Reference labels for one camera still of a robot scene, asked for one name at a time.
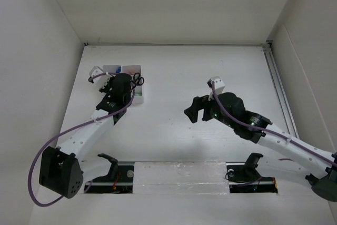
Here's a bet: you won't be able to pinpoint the white left organizer bin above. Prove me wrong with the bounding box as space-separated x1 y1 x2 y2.
102 65 122 75

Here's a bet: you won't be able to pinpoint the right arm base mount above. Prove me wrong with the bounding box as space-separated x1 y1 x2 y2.
225 163 278 194

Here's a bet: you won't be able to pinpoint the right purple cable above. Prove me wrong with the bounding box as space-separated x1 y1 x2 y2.
210 82 337 168

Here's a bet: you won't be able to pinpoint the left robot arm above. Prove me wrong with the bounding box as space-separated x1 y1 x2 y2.
39 73 136 199

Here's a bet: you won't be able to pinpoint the black handled scissors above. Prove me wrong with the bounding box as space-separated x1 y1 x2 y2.
131 72 145 90

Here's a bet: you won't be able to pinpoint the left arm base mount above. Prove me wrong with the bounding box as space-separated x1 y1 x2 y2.
84 162 134 194

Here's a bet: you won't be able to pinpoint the white right organizer bin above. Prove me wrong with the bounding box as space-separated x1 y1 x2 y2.
122 65 144 104

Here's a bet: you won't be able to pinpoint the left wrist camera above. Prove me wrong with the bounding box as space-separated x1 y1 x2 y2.
88 66 113 89

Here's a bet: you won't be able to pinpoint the aluminium side rail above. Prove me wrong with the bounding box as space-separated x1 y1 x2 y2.
261 41 299 138

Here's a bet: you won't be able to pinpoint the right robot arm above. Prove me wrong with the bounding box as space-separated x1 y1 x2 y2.
184 92 336 202

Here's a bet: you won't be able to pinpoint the white organizer bin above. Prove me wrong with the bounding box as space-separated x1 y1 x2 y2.
122 65 144 104
102 65 122 75

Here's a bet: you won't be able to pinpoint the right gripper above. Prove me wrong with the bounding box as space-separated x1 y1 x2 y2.
184 89 236 129

